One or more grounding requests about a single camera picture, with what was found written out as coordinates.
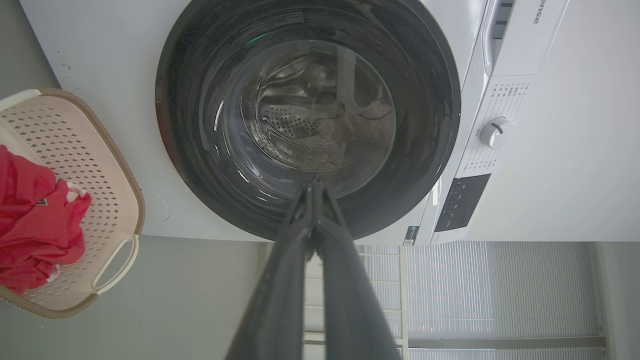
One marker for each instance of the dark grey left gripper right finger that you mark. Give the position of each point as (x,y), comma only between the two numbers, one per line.
(350,310)

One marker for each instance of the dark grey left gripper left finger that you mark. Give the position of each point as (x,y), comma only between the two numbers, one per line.
(275,300)

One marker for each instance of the black round glass washer door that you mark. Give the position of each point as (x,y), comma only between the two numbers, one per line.
(190,75)

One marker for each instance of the white front-load washing machine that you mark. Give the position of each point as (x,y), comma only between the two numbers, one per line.
(100,50)

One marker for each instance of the small dark QR sticker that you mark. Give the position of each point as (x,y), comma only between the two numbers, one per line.
(411,236)

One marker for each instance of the white window blinds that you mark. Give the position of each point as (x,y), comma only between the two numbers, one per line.
(500,290)

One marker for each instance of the black washer display panel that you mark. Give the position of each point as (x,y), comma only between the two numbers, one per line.
(462,202)

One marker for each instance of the steel perforated washer drum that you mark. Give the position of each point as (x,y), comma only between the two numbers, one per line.
(292,125)

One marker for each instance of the white washer control knob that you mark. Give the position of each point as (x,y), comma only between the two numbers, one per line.
(496,132)

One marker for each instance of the beige perforated laundry basket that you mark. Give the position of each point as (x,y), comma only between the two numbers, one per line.
(75,140)

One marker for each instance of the red garment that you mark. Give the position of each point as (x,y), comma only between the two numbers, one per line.
(30,215)

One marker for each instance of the white detergent drawer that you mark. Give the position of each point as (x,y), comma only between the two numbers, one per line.
(525,45)

